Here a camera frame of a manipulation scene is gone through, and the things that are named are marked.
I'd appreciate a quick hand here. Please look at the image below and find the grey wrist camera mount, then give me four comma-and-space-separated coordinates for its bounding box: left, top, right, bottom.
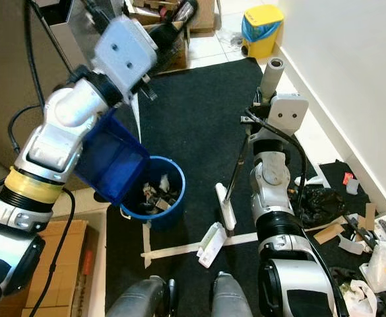
269, 92, 310, 143
94, 17, 159, 100

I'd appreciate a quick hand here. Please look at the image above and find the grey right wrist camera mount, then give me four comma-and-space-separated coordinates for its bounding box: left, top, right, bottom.
269, 92, 310, 143

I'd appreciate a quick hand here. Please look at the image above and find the white plastic bag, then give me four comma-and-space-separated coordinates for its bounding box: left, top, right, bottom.
341, 279, 378, 317

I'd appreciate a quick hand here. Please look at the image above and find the white paper bag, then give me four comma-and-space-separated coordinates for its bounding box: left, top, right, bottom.
366, 239, 386, 291

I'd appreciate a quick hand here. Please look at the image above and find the silver metal panel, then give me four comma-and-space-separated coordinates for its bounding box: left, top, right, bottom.
48, 0, 108, 67

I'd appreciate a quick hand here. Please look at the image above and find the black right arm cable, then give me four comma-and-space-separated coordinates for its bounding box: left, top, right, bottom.
249, 109, 348, 317

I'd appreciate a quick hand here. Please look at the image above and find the grey handled white broom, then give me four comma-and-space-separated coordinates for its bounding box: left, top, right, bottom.
214, 57, 286, 232

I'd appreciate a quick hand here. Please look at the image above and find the grey left robot leg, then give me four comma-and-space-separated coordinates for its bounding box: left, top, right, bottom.
107, 276, 167, 317

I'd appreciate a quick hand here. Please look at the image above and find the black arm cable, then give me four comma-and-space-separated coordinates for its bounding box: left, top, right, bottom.
7, 104, 45, 156
249, 109, 348, 317

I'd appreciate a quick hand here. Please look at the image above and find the large grey cabinet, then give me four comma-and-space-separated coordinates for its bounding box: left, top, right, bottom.
0, 0, 81, 186

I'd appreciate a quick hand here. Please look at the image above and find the blue plastic bucket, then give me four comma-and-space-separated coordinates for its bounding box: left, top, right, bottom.
120, 155, 187, 232

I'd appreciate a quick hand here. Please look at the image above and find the grey right robot leg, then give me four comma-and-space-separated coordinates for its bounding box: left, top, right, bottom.
209, 271, 259, 317

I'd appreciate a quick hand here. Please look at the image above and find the blue plastic dustpan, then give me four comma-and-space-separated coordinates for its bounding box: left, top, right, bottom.
74, 109, 150, 207

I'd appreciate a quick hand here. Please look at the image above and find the grey robot leg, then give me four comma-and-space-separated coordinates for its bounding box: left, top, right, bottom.
209, 271, 259, 317
107, 276, 167, 317

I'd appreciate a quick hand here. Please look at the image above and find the white ribbed plastic block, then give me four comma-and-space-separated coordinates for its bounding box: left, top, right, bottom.
198, 221, 228, 268

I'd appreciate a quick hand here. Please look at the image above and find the black plastic bag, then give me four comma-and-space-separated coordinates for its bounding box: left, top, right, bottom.
298, 185, 348, 229

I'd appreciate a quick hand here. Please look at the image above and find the long black cable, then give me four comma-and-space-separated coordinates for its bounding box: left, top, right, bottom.
24, 188, 78, 317

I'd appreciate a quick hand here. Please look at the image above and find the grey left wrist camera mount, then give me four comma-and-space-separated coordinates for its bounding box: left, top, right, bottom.
94, 17, 159, 100

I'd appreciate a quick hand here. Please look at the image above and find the yellow bin with blue bag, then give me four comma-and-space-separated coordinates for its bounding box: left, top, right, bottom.
241, 3, 286, 59

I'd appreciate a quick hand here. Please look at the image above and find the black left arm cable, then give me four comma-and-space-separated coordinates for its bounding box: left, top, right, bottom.
7, 104, 45, 156

